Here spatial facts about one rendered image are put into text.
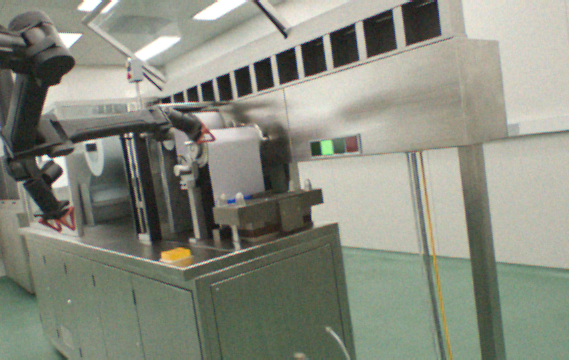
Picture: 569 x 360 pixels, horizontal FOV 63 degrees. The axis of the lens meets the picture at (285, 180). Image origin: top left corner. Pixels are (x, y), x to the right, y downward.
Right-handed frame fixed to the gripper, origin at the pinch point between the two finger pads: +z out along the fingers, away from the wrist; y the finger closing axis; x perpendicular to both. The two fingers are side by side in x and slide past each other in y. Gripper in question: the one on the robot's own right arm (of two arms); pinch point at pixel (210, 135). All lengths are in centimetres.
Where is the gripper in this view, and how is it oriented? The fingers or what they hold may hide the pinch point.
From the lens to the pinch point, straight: 172.1
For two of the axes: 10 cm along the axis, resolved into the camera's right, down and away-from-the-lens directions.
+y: 4.9, 5.3, -6.9
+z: 6.7, 2.8, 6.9
